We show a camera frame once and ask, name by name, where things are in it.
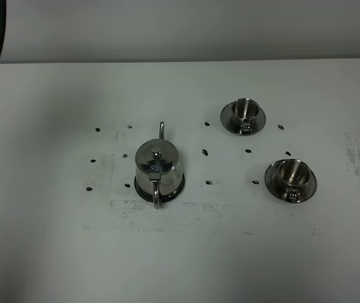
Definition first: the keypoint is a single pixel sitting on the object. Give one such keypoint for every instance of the stainless steel teapot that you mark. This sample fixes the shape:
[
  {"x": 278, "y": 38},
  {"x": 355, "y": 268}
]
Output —
[{"x": 158, "y": 168}]

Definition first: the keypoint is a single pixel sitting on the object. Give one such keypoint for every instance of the steel teapot coaster plate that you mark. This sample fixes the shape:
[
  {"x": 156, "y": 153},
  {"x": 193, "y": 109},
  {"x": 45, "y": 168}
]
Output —
[{"x": 165, "y": 198}]

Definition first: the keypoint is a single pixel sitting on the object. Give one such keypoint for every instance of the far stainless steel saucer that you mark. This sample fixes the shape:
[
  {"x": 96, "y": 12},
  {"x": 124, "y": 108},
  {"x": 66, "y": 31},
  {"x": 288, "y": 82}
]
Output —
[{"x": 225, "y": 118}]

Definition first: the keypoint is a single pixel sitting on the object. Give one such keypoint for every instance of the stainless steel saucer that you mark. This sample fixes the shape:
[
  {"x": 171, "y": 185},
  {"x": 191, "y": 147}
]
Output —
[
  {"x": 274, "y": 188},
  {"x": 225, "y": 118}
]

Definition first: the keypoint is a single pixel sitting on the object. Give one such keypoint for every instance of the far stainless steel teacup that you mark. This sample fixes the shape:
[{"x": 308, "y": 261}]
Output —
[{"x": 244, "y": 112}]

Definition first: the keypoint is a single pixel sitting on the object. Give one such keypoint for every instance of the stainless steel teacup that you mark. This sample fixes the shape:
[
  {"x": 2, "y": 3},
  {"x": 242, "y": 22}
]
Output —
[
  {"x": 293, "y": 177},
  {"x": 244, "y": 112}
]

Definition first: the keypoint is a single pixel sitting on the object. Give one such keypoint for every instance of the near stainless steel teacup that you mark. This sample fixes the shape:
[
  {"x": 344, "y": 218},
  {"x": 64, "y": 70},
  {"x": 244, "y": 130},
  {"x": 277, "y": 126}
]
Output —
[{"x": 293, "y": 177}]

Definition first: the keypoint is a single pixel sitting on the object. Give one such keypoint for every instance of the near stainless steel saucer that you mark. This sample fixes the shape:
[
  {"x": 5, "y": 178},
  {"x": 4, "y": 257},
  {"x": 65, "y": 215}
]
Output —
[{"x": 274, "y": 188}]

